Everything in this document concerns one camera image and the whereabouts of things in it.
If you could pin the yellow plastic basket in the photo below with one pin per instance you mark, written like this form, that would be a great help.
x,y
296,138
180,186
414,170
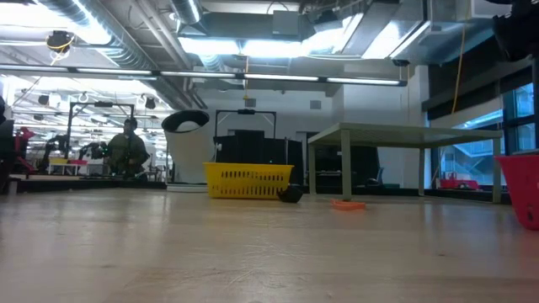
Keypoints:
x,y
248,181

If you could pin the green perforated metal shelf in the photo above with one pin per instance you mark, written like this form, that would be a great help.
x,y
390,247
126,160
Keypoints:
x,y
400,135

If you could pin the red plastic basket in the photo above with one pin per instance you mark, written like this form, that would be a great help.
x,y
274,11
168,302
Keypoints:
x,y
522,189

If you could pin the background black robot arm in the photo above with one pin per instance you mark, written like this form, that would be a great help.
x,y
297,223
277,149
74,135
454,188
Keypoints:
x,y
94,149
54,145

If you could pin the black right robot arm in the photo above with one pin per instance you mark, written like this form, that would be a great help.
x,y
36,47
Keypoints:
x,y
518,29

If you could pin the black cabinet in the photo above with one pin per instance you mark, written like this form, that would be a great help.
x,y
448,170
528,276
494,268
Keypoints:
x,y
252,147

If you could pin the black wide elastic band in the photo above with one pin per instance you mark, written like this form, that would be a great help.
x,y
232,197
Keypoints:
x,y
290,195

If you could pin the orange rubber band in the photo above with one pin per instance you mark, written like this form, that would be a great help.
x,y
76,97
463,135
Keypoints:
x,y
347,205

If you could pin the person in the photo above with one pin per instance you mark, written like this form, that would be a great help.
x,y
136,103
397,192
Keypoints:
x,y
126,151

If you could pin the long ceiling light strip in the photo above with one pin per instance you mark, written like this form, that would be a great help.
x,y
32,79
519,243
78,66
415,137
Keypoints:
x,y
113,71

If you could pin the red floor machine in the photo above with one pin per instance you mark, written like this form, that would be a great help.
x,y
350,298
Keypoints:
x,y
459,184

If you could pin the white background table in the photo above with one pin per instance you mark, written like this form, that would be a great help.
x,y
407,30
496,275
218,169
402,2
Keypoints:
x,y
67,165

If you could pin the black metal rig frame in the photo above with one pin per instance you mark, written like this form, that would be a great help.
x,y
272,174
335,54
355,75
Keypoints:
x,y
101,104
246,111

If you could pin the silver ceiling air duct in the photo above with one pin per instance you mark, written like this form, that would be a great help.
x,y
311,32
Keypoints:
x,y
105,38

